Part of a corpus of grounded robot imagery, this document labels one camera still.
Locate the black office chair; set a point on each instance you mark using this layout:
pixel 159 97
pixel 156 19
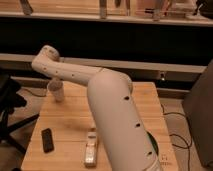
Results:
pixel 9 101

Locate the white ceramic cup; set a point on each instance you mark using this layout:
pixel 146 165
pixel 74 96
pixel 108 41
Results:
pixel 56 88

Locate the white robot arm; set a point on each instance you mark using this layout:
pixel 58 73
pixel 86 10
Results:
pixel 109 93

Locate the dark cabinet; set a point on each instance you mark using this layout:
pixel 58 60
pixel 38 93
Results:
pixel 198 107

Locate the dark green round base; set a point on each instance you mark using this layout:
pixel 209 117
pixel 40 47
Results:
pixel 153 142

